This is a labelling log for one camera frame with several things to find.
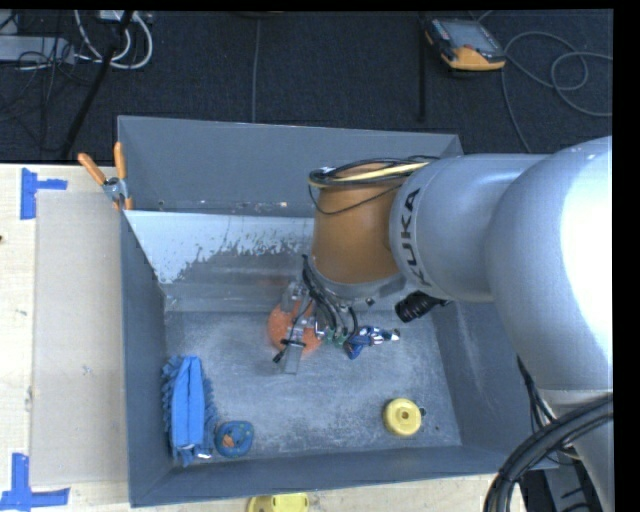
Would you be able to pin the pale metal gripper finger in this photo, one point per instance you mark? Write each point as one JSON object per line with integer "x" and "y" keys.
{"x": 291, "y": 298}
{"x": 295, "y": 357}

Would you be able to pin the black cylinder on white bracket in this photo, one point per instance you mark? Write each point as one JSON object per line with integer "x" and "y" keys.
{"x": 414, "y": 306}

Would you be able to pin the pale wood flat board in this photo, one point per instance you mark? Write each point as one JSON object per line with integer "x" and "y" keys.
{"x": 75, "y": 325}

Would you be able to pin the yellow round disc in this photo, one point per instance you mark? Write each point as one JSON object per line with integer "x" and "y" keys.
{"x": 401, "y": 416}

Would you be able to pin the blue toy figure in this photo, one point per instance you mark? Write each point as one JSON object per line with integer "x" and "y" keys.
{"x": 361, "y": 342}

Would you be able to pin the orange ball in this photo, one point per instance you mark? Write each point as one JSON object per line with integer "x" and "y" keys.
{"x": 280, "y": 327}

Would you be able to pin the grey metal bin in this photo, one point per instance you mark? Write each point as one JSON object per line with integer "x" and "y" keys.
{"x": 325, "y": 400}

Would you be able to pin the blue fringed cloth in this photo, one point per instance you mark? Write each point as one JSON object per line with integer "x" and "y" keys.
{"x": 187, "y": 407}

